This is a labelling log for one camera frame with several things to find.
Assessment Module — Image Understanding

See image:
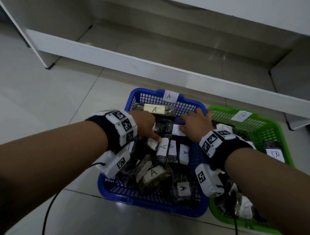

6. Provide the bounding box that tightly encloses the green plastic mesh basket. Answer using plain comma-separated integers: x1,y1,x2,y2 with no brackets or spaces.
207,104,295,235

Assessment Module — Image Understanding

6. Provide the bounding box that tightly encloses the person's left forearm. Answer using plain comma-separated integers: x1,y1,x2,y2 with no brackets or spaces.
0,120,109,228

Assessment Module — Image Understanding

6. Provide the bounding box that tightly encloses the person's right forearm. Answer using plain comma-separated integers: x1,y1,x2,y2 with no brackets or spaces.
224,148,310,235

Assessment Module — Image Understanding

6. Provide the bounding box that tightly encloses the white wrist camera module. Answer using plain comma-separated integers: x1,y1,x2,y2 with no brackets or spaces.
195,163,224,198
96,141,135,179

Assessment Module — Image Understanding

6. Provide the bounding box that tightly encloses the blue plastic mesh basket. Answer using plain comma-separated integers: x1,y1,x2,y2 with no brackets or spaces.
97,87,210,218

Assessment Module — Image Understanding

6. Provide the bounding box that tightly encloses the black item packet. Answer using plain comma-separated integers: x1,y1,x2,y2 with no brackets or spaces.
168,123,187,137

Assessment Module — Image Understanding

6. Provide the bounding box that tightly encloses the person's left hand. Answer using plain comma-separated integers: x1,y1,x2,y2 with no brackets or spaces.
128,110,162,143

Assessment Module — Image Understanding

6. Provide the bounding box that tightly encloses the black wristband with markers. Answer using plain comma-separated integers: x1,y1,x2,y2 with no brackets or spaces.
85,109,138,154
199,128,255,171

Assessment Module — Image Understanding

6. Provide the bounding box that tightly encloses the white shelf unit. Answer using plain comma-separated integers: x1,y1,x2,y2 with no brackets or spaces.
0,0,310,131

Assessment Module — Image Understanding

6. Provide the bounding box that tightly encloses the person's right hand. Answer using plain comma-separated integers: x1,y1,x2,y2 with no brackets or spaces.
179,107,215,143

